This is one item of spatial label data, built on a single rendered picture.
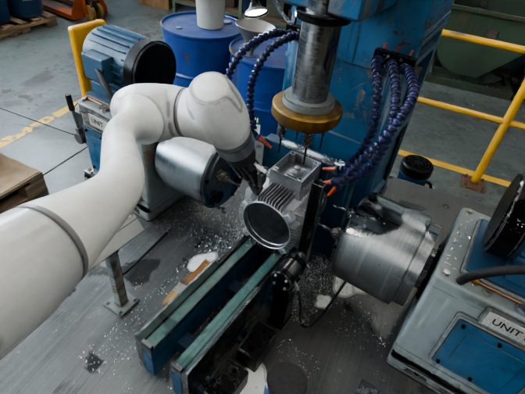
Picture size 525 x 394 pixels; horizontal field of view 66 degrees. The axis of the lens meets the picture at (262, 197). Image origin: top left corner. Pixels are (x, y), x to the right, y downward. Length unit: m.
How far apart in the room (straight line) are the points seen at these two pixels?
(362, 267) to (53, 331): 0.81
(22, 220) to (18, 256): 0.04
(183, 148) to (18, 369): 0.69
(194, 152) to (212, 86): 0.45
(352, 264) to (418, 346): 0.26
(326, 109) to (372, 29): 0.25
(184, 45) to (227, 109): 2.16
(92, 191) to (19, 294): 0.15
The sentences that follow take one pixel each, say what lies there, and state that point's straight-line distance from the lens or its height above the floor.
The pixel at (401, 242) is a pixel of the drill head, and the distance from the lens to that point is 0.99.
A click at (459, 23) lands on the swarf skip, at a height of 0.68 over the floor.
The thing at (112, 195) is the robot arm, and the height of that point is 1.48.
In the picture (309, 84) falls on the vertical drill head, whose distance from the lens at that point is 0.97.
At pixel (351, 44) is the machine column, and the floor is 1.44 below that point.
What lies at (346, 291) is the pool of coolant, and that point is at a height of 0.80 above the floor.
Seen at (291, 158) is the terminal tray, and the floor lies 1.13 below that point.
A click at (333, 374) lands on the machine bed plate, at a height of 0.80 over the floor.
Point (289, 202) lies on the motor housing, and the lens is 1.09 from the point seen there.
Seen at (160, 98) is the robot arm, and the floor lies 1.42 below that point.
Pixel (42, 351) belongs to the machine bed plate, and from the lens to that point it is 1.21.
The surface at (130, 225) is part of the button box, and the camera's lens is 1.05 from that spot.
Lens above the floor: 1.79
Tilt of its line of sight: 40 degrees down
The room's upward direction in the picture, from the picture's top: 7 degrees clockwise
